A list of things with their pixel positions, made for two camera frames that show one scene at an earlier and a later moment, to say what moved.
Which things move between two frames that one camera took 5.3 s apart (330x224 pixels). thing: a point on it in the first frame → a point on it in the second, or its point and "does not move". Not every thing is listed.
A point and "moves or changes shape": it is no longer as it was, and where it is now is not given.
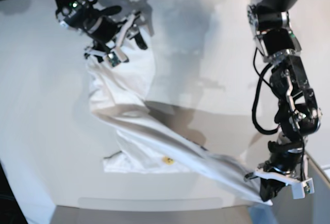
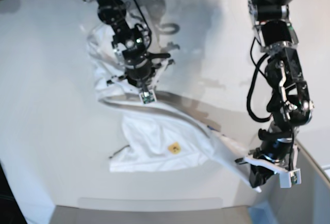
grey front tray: [65, 214] does not move
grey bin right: [285, 209] does not move
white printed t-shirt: [142, 139] moves or changes shape
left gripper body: [110, 35] → [143, 72]
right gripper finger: [269, 188] → [258, 176]
